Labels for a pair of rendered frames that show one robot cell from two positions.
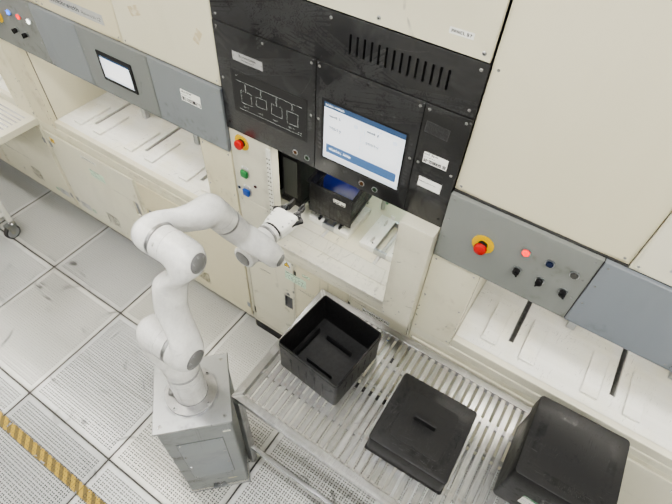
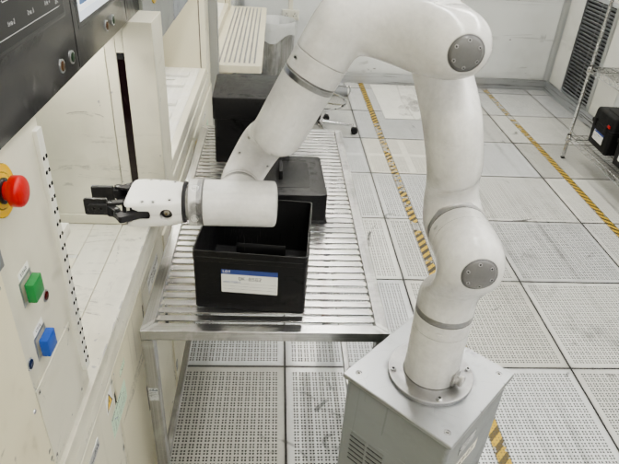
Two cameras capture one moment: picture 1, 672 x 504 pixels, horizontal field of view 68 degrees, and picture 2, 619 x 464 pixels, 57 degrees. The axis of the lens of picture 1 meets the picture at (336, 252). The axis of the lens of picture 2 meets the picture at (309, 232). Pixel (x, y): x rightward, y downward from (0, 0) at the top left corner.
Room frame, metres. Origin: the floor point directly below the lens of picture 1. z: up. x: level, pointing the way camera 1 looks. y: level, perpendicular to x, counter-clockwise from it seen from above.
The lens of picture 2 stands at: (1.53, 1.10, 1.70)
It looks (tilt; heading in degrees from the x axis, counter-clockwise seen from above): 32 degrees down; 235
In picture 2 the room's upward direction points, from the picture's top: 4 degrees clockwise
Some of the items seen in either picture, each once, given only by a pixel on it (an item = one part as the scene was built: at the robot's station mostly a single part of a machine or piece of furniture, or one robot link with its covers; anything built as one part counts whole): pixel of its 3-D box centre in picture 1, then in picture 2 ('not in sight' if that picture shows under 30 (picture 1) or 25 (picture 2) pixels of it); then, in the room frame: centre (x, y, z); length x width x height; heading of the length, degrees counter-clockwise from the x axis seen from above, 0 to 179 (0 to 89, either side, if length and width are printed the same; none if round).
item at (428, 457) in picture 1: (422, 428); (279, 183); (0.66, -0.35, 0.83); 0.29 x 0.29 x 0.13; 61
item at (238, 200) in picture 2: (255, 248); (241, 202); (1.12, 0.28, 1.19); 0.13 x 0.09 x 0.08; 150
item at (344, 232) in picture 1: (340, 213); not in sight; (1.61, -0.01, 0.89); 0.22 x 0.21 x 0.04; 150
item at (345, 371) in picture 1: (329, 348); (256, 251); (0.93, 0.00, 0.85); 0.28 x 0.28 x 0.17; 55
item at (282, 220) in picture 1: (279, 223); (160, 201); (1.24, 0.22, 1.19); 0.11 x 0.10 x 0.07; 150
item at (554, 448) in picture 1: (558, 468); (252, 117); (0.53, -0.77, 0.89); 0.29 x 0.29 x 0.25; 62
